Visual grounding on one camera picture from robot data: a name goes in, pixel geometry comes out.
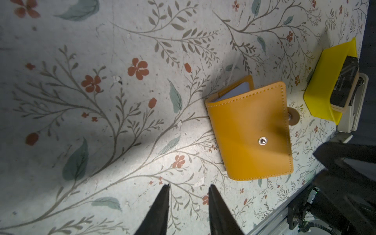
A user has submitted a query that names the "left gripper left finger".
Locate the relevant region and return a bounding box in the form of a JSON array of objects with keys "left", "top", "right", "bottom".
[{"left": 134, "top": 185, "right": 170, "bottom": 235}]

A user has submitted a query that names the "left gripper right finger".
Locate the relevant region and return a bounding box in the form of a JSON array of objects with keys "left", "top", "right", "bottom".
[{"left": 209, "top": 185, "right": 244, "bottom": 235}]

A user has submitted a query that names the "yellow leather card holder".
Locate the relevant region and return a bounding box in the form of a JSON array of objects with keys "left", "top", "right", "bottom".
[{"left": 205, "top": 75, "right": 300, "bottom": 181}]

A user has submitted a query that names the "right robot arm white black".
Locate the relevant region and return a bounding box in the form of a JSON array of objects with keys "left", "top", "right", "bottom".
[{"left": 287, "top": 132, "right": 376, "bottom": 235}]

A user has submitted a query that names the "yellow plastic card tray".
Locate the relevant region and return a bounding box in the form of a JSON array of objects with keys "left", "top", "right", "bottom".
[{"left": 304, "top": 37, "right": 357, "bottom": 125}]

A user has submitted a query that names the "stack of credit cards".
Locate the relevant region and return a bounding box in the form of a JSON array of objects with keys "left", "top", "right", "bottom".
[{"left": 330, "top": 56, "right": 359, "bottom": 113}]

